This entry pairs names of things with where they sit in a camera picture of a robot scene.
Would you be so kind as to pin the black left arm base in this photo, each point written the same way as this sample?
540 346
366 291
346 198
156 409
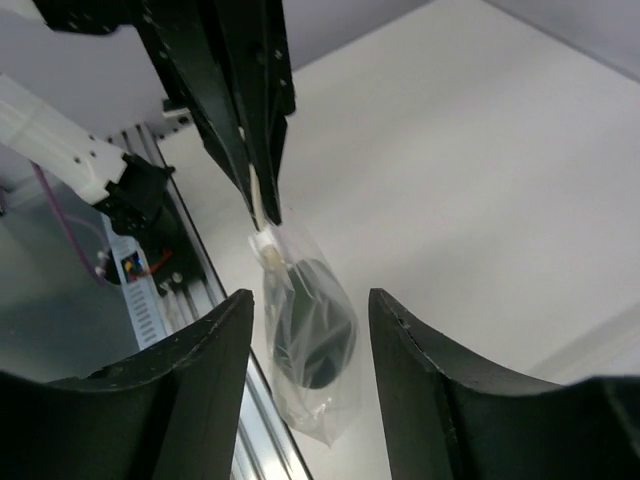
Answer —
169 268

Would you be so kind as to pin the white slotted cable duct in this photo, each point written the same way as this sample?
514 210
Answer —
141 296

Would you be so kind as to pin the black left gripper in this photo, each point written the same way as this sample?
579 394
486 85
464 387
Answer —
92 17

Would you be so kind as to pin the dark green fake food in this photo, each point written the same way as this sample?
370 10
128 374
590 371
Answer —
316 330

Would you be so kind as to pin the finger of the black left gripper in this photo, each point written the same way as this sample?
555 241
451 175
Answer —
249 39
193 50

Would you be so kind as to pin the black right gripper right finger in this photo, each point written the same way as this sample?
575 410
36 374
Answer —
449 413

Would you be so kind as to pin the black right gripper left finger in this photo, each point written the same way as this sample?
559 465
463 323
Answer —
77 428

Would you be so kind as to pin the clear zip top bag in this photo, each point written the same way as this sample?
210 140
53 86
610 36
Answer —
320 414

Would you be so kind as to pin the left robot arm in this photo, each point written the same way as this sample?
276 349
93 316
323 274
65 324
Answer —
118 184

